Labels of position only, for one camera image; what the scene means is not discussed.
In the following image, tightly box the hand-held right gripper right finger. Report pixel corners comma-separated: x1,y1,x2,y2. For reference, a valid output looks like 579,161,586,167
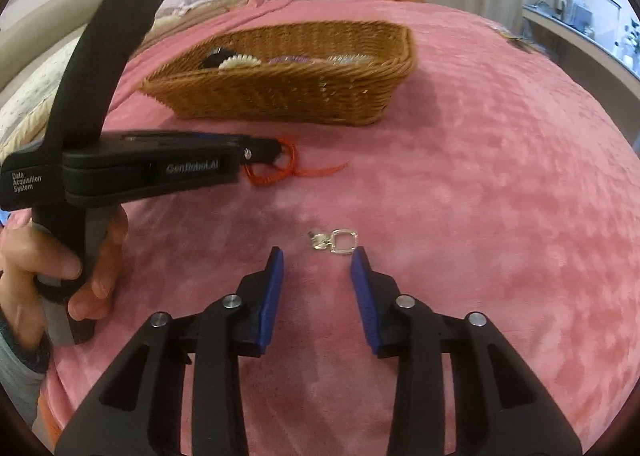
350,246,583,456

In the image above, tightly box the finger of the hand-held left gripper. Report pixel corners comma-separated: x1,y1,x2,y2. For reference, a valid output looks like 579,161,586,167
239,135,288,171
122,132,251,144

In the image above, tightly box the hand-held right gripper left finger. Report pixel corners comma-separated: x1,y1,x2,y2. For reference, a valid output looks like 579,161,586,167
55,246,285,456

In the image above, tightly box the red string bracelet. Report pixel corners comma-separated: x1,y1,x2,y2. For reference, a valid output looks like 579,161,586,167
247,137,349,187

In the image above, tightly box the brown wicker basket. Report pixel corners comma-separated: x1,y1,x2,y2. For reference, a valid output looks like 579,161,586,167
141,20,417,127

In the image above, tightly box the silver square charm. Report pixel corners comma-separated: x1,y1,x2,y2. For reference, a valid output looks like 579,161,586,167
306,229,361,255

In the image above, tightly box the black hair accessory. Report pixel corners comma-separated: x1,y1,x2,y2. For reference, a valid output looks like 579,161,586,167
199,50,236,71

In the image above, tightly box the person's left forearm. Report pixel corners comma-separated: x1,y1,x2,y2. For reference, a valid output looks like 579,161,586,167
0,309,51,429

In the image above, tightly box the person's left hand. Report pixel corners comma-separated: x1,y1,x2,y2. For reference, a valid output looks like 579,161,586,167
0,206,130,322

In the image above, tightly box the white floral pillow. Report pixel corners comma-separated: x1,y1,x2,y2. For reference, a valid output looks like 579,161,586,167
0,36,76,149

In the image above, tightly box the beige folded quilt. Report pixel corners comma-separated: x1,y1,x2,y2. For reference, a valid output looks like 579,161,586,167
145,0,266,40

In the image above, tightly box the beige padded headboard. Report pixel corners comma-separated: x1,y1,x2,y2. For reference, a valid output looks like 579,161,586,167
0,0,193,87

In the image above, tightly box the colourful booklet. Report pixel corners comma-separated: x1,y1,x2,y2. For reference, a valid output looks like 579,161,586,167
495,29,533,51

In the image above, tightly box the white desk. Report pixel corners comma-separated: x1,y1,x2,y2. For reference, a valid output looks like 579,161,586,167
522,4,640,87

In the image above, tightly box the vase with flowers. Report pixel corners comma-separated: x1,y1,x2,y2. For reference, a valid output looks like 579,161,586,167
622,21,640,57

